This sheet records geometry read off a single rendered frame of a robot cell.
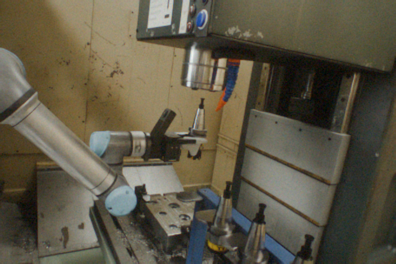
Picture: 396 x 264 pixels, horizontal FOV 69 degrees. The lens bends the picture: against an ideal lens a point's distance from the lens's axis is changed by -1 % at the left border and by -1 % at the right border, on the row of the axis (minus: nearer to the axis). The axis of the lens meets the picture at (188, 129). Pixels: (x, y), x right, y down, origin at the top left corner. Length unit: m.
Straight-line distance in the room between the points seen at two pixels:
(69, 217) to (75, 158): 1.05
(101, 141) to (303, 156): 0.75
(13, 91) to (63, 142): 0.14
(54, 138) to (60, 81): 1.17
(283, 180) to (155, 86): 1.08
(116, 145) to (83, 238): 0.90
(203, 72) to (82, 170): 0.43
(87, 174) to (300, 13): 0.60
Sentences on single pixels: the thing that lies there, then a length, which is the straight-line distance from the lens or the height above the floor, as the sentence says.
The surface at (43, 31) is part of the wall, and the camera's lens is 1.81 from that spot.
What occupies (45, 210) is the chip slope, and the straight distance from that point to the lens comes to 1.75.
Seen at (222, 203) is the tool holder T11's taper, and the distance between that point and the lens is 0.67.
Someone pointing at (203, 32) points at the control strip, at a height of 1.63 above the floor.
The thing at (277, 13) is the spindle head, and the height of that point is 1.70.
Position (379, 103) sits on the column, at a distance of 1.09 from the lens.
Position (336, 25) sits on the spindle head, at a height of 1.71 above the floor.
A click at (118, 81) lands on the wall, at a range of 1.88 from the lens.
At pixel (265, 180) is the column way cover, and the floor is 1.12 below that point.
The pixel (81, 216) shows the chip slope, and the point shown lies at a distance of 1.73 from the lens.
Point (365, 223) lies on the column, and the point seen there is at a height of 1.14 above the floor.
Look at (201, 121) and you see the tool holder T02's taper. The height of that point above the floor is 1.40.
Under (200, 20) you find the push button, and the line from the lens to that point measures 0.58.
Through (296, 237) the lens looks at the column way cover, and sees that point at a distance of 1.28.
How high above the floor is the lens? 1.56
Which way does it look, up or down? 12 degrees down
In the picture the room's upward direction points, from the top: 8 degrees clockwise
